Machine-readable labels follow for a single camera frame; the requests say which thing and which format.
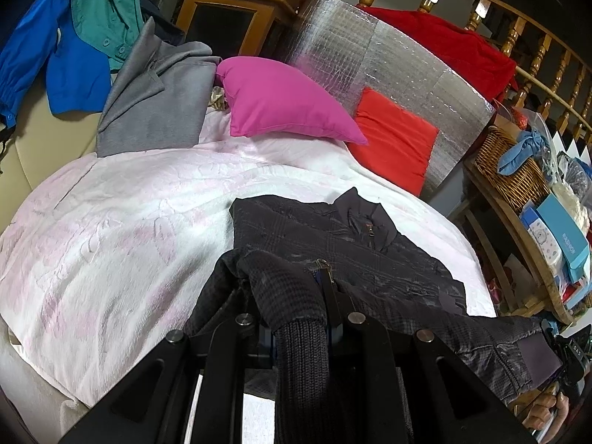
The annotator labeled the white patterned box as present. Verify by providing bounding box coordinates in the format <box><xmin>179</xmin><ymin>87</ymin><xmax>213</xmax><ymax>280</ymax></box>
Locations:
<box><xmin>519</xmin><ymin>205</ymin><xmax>566</xmax><ymax>265</ymax></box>

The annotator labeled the light blue box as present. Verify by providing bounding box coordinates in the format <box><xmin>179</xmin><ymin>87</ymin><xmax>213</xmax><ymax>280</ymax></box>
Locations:
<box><xmin>536</xmin><ymin>193</ymin><xmax>591</xmax><ymax>272</ymax></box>

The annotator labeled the beige sofa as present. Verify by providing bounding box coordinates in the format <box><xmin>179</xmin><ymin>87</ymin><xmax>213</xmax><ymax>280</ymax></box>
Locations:
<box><xmin>0</xmin><ymin>96</ymin><xmax>101</xmax><ymax>186</ymax></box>

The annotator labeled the clear plastic bag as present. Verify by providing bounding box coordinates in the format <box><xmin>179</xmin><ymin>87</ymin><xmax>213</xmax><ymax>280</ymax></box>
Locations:
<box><xmin>509</xmin><ymin>104</ymin><xmax>562</xmax><ymax>149</ymax></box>

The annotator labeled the silver foil insulation board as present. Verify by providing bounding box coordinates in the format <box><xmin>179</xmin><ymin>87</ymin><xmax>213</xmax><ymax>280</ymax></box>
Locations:
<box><xmin>282</xmin><ymin>0</ymin><xmax>499</xmax><ymax>203</ymax></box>

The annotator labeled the white pink patterned blanket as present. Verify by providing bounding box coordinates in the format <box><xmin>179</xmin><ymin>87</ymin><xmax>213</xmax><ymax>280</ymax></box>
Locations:
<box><xmin>0</xmin><ymin>111</ymin><xmax>499</xmax><ymax>408</ymax></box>

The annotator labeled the dark grey checked jacket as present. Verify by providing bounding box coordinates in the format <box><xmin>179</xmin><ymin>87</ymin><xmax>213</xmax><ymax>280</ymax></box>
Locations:
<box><xmin>182</xmin><ymin>187</ymin><xmax>562</xmax><ymax>444</ymax></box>

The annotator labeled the wooden side shelf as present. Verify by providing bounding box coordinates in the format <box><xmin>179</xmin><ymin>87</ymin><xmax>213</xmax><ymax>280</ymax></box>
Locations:
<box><xmin>455</xmin><ymin>152</ymin><xmax>592</xmax><ymax>325</ymax></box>

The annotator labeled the red-orange pillow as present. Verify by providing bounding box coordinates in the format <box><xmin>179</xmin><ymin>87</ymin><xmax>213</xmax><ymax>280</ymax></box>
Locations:
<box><xmin>346</xmin><ymin>87</ymin><xmax>440</xmax><ymax>197</ymax></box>

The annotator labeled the person's right hand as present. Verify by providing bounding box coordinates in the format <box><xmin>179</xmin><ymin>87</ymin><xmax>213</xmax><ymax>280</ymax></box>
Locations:
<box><xmin>520</xmin><ymin>391</ymin><xmax>573</xmax><ymax>441</ymax></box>

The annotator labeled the wicker basket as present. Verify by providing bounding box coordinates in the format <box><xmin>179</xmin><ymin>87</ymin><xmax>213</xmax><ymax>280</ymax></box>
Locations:
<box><xmin>475</xmin><ymin>125</ymin><xmax>554</xmax><ymax>214</ymax></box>

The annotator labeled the teal shirt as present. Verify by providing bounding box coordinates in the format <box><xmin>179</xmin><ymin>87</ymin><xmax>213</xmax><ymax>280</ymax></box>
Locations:
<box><xmin>69</xmin><ymin>0</ymin><xmax>145</xmax><ymax>73</ymax></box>

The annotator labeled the blue jacket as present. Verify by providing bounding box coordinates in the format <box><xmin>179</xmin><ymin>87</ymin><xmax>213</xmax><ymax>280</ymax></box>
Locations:
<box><xmin>0</xmin><ymin>0</ymin><xmax>115</xmax><ymax>129</ymax></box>

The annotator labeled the gold patterned cloth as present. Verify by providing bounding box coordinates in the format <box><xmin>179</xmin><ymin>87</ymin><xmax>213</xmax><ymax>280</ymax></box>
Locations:
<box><xmin>208</xmin><ymin>85</ymin><xmax>232</xmax><ymax>112</ymax></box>

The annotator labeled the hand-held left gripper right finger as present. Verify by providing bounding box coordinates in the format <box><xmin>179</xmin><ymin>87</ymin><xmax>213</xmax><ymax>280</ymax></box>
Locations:
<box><xmin>314</xmin><ymin>261</ymin><xmax>538</xmax><ymax>444</ymax></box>

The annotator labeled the light blue cloth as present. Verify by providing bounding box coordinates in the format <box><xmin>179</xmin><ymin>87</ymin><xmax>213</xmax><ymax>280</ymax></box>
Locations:
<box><xmin>497</xmin><ymin>129</ymin><xmax>559</xmax><ymax>177</ymax></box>

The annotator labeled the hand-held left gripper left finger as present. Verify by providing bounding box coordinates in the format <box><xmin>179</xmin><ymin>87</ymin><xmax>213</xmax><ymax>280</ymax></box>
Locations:
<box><xmin>58</xmin><ymin>313</ymin><xmax>279</xmax><ymax>444</ymax></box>

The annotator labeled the dark navy garment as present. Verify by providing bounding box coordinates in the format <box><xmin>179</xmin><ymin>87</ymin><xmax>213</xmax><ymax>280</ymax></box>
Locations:
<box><xmin>138</xmin><ymin>0</ymin><xmax>186</xmax><ymax>48</ymax></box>

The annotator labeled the wooden railing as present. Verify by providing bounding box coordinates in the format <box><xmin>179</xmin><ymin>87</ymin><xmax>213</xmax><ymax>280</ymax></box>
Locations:
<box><xmin>309</xmin><ymin>0</ymin><xmax>592</xmax><ymax>149</ymax></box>

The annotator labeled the pink pillow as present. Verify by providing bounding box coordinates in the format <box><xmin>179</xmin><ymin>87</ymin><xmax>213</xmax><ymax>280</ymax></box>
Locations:
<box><xmin>215</xmin><ymin>55</ymin><xmax>370</xmax><ymax>145</ymax></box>

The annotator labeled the grey coat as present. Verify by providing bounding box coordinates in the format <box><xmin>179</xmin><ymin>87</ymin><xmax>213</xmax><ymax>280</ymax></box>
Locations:
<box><xmin>95</xmin><ymin>16</ymin><xmax>223</xmax><ymax>158</ymax></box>

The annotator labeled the red cloth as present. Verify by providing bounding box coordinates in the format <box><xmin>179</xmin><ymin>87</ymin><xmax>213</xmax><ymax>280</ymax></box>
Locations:
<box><xmin>356</xmin><ymin>6</ymin><xmax>519</xmax><ymax>103</ymax></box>

